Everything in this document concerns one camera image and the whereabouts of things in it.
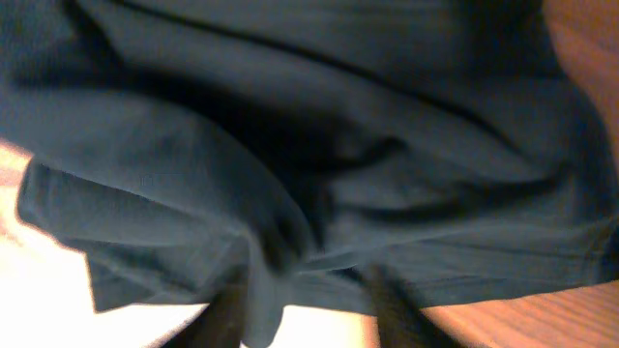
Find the black t-shirt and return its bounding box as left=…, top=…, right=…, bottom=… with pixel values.
left=1, top=1, right=618, bottom=347

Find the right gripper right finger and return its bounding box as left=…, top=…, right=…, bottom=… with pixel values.
left=364, top=265, right=464, bottom=348

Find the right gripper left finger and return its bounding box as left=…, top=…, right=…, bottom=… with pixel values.
left=162, top=272, right=248, bottom=348

